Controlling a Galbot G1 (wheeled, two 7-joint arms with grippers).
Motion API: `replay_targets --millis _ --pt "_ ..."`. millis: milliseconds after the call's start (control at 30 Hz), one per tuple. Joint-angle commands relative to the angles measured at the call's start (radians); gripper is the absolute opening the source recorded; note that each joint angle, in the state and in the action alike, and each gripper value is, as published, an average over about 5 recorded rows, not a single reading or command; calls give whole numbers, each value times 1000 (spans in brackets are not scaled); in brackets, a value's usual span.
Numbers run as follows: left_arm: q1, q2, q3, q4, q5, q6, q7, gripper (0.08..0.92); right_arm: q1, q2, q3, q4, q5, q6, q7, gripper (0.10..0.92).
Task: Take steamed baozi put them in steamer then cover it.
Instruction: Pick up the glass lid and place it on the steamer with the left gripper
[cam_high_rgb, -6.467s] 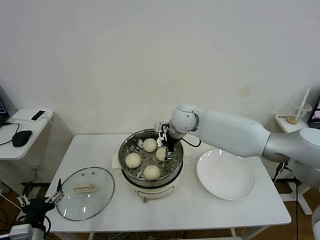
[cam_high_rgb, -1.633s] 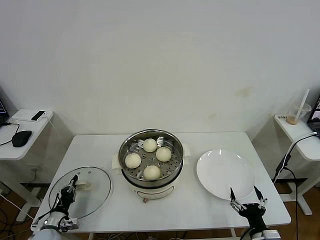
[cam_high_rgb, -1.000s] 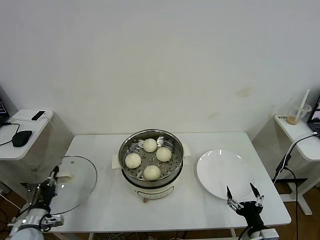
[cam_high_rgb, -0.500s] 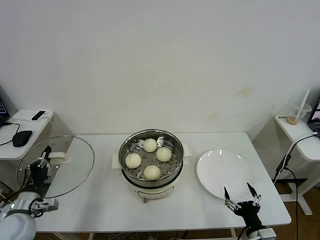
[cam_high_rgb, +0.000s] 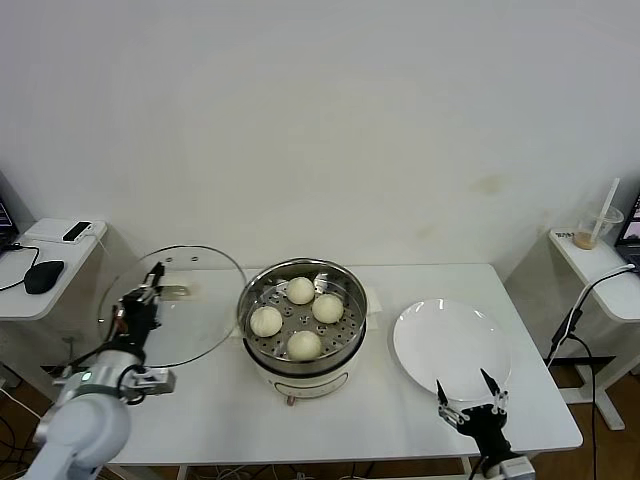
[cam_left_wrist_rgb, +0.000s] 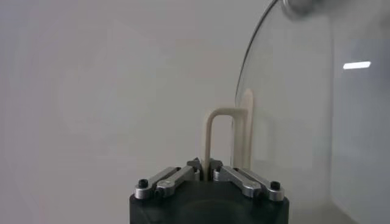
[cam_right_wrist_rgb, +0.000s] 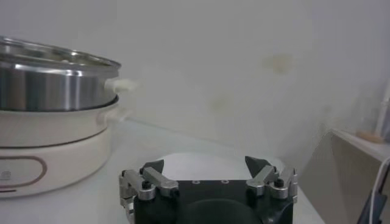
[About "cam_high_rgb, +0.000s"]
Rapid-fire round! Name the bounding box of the clear plastic drink cup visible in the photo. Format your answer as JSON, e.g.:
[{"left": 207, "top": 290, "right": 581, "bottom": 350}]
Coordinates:
[{"left": 574, "top": 202, "right": 625, "bottom": 250}]

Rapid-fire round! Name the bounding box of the white steamed baozi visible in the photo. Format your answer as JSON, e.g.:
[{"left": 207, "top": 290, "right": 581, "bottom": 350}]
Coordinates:
[
  {"left": 311, "top": 293, "right": 345, "bottom": 325},
  {"left": 249, "top": 305, "right": 284, "bottom": 338},
  {"left": 286, "top": 329, "right": 322, "bottom": 362},
  {"left": 286, "top": 276, "right": 316, "bottom": 306}
]

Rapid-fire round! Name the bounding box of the cream electric cooking pot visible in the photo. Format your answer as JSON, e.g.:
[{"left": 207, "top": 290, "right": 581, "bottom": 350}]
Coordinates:
[{"left": 221, "top": 284, "right": 384, "bottom": 407}]

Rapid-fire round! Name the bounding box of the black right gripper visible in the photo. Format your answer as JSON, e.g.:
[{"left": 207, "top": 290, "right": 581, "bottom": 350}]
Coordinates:
[{"left": 434, "top": 368, "right": 514, "bottom": 459}]

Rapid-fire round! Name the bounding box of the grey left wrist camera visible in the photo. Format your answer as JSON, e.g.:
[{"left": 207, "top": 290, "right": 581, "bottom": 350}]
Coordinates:
[{"left": 122, "top": 367, "right": 177, "bottom": 399}]

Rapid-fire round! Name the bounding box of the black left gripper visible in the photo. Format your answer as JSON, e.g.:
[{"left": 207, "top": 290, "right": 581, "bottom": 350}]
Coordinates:
[{"left": 115, "top": 261, "right": 167, "bottom": 357}]

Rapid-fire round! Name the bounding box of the stainless steel steamer basket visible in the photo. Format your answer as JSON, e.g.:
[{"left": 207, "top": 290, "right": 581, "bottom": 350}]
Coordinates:
[{"left": 236, "top": 257, "right": 369, "bottom": 374}]

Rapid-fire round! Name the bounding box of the white phone with black screen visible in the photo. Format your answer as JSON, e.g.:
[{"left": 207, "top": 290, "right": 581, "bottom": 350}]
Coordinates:
[{"left": 62, "top": 221, "right": 95, "bottom": 245}]

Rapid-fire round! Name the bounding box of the black computer mouse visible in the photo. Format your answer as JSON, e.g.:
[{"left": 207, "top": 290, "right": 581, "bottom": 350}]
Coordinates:
[{"left": 24, "top": 260, "right": 67, "bottom": 296}]

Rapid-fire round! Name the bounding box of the black mouse cable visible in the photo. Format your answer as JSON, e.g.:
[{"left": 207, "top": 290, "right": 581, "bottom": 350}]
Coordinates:
[{"left": 0, "top": 241, "right": 42, "bottom": 294}]

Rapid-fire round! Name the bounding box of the dark laptop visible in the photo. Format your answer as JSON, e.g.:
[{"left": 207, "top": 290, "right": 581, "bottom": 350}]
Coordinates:
[
  {"left": 0, "top": 169, "right": 21, "bottom": 254},
  {"left": 613, "top": 177, "right": 640, "bottom": 262}
]

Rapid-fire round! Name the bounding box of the white round plate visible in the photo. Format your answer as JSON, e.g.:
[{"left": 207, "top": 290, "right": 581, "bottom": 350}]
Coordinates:
[{"left": 392, "top": 298, "right": 514, "bottom": 403}]

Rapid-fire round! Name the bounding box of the black cable with adapter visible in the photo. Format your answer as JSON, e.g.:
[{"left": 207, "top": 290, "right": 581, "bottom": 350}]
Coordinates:
[{"left": 544, "top": 263, "right": 640, "bottom": 480}]

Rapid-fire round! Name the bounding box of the flat white box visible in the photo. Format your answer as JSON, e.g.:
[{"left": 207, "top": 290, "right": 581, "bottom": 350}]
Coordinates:
[{"left": 23, "top": 218, "right": 109, "bottom": 245}]

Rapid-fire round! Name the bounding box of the glass lid with cream handle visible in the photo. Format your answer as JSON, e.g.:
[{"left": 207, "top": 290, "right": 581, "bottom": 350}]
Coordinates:
[{"left": 98, "top": 243, "right": 247, "bottom": 370}]

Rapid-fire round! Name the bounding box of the black floor bar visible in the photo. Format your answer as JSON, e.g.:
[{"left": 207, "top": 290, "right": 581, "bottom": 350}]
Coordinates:
[{"left": 547, "top": 355, "right": 617, "bottom": 366}]

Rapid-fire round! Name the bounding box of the white side table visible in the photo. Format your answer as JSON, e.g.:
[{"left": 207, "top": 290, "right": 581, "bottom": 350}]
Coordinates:
[
  {"left": 548, "top": 227, "right": 640, "bottom": 432},
  {"left": 0, "top": 217, "right": 109, "bottom": 444}
]

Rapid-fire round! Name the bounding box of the white drinking straw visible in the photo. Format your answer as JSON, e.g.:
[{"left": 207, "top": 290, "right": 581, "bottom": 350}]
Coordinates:
[{"left": 592, "top": 178, "right": 621, "bottom": 246}]

